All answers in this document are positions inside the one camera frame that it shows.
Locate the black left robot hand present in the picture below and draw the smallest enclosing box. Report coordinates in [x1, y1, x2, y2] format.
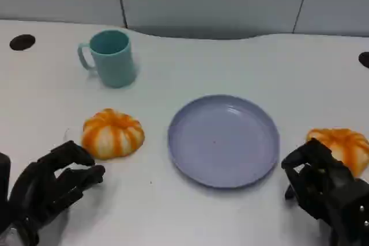
[7, 140, 106, 246]

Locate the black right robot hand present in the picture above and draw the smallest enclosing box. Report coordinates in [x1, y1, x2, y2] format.
[281, 137, 369, 246]

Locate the orange white toy bread roll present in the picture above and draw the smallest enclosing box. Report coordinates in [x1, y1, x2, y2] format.
[81, 108, 145, 160]
[306, 127, 369, 177]

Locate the lilac plate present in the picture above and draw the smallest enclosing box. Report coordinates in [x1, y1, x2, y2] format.
[167, 94, 281, 190]

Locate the pale green mug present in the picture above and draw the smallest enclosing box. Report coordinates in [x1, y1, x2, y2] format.
[77, 29, 138, 89]

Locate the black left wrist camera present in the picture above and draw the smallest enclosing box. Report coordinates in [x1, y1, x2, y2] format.
[0, 153, 12, 211]

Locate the black table cable grommet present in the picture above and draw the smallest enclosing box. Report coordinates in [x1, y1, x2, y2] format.
[9, 34, 36, 51]
[358, 51, 369, 69]

